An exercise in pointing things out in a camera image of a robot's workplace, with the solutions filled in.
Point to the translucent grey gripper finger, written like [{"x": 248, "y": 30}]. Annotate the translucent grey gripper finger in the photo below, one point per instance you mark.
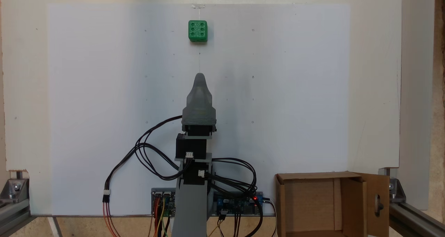
[{"x": 200, "y": 91}]

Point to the green dice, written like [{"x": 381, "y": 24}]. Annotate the green dice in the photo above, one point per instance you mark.
[{"x": 197, "y": 30}]

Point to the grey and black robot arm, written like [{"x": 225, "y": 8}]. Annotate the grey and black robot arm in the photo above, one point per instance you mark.
[{"x": 189, "y": 209}]

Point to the clear tape strip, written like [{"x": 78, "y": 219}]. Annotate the clear tape strip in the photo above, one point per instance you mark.
[{"x": 198, "y": 6}]

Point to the blue circuit board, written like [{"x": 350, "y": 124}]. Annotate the blue circuit board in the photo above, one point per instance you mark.
[{"x": 243, "y": 206}]

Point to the white paper sheet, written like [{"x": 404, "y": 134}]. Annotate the white paper sheet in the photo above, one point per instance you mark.
[{"x": 87, "y": 91}]

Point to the brown cardboard box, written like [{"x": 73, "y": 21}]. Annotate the brown cardboard box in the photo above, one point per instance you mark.
[{"x": 306, "y": 209}]

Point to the aluminium frame corner bracket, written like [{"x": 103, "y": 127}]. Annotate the aluminium frame corner bracket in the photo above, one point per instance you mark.
[
  {"x": 14, "y": 195},
  {"x": 406, "y": 212}
]

